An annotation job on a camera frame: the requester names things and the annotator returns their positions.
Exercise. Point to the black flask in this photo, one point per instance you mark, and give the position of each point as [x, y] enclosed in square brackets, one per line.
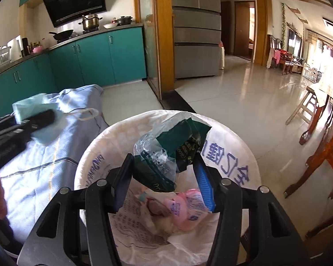
[25, 47]

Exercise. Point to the white kettle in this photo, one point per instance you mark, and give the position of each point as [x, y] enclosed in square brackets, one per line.
[14, 48]

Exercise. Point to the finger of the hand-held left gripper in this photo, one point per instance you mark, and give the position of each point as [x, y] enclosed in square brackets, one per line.
[41, 118]

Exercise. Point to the white bowl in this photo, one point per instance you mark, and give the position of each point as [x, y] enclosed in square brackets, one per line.
[111, 25]

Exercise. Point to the white paper napkin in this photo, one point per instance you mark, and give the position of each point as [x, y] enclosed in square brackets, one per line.
[188, 243]

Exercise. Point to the dark wooden chair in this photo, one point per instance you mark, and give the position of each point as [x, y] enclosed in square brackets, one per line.
[276, 41]
[287, 61]

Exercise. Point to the light blue striped cloth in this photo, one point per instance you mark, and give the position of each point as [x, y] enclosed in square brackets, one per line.
[44, 177]

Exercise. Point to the white printed bin bag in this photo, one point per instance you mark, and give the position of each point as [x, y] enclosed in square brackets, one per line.
[227, 160]

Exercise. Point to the light wooden stool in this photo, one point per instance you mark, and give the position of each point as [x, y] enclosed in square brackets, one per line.
[313, 90]

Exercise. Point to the steel cooking pot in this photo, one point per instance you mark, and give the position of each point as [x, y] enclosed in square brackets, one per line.
[91, 23]

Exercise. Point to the blue face mask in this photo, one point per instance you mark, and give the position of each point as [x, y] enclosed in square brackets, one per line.
[30, 106]

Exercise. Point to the pink garment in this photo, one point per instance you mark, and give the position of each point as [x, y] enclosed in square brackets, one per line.
[277, 56]

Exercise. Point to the brown room door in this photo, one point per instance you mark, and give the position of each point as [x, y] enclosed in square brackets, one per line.
[241, 30]

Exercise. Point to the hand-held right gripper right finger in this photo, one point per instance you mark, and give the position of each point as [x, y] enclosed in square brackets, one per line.
[205, 185]

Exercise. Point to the green clear snack packet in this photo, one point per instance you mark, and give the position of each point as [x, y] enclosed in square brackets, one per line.
[161, 166]

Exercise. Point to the black lidded pot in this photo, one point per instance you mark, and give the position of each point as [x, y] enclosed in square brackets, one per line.
[125, 20]

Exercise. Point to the green hanging vine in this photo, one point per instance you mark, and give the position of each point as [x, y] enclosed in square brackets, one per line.
[283, 22]

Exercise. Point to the white garment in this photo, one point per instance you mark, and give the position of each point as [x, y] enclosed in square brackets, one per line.
[270, 58]

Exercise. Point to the pink packet with purple label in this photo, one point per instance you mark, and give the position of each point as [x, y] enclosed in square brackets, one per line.
[186, 213]

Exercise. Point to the grey refrigerator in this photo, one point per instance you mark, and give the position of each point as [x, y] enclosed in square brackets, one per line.
[197, 33]

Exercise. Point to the wooden framed glass door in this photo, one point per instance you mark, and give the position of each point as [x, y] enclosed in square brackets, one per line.
[163, 33]

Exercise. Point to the black wok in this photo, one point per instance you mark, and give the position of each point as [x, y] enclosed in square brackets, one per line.
[63, 34]

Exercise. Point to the small pink container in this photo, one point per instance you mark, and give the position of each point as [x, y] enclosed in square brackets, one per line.
[38, 50]

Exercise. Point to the black range hood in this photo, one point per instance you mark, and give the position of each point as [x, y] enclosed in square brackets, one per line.
[75, 1]

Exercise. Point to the red-brown wooden table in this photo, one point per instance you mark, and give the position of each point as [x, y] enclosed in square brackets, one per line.
[326, 155]

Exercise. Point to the white dish rack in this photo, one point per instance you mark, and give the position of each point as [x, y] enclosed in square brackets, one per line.
[1, 58]

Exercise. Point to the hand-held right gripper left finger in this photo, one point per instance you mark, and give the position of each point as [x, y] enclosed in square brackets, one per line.
[122, 183]

